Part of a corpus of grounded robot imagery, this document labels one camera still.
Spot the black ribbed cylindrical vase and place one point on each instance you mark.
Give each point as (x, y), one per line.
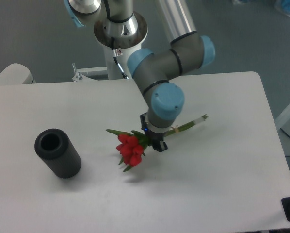
(55, 149)

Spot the white metal base frame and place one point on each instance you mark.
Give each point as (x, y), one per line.
(87, 74)

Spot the white rounded chair back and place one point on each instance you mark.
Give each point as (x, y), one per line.
(16, 74)

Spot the red tulip bouquet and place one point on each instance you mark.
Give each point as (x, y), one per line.
(132, 146)

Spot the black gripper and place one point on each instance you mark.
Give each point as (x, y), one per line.
(155, 134)

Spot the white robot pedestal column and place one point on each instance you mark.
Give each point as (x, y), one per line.
(116, 61)

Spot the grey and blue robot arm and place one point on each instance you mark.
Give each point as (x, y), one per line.
(121, 31)

